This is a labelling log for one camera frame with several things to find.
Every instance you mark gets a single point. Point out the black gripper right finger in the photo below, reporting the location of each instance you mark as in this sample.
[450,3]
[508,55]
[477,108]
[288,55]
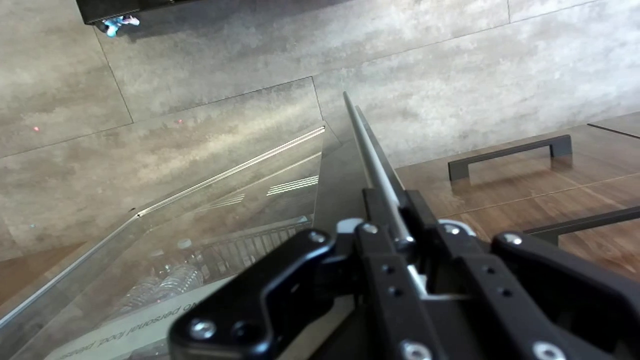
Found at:
[532,301]

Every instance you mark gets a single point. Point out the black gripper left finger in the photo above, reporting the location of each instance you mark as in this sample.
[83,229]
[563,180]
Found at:
[266,306]

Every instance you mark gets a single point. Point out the grey-brown drawer cabinet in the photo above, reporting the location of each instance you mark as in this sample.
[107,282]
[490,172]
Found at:
[601,167]

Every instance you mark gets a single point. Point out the black equipment base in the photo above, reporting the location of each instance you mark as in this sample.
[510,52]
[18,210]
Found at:
[107,11]

